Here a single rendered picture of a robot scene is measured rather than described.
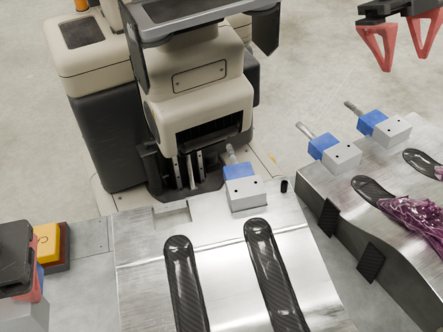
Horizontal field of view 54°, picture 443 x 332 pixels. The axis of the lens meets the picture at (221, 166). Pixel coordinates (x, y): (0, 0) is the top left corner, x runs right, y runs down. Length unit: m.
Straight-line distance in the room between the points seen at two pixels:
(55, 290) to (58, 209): 1.20
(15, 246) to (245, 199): 0.29
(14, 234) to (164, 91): 0.53
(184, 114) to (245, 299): 0.48
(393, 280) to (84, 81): 0.85
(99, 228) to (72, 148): 1.39
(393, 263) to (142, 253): 0.33
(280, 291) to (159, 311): 0.15
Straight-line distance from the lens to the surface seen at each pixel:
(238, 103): 0.96
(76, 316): 0.67
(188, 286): 0.56
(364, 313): 0.65
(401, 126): 0.77
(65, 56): 1.14
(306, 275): 0.57
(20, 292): 0.45
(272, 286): 0.56
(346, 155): 0.70
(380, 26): 0.65
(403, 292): 0.64
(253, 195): 0.59
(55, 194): 1.94
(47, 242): 0.71
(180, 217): 0.64
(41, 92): 2.52
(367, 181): 0.71
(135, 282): 0.57
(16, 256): 0.45
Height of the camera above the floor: 1.38
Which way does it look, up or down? 47 degrees down
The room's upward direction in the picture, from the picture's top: 5 degrees counter-clockwise
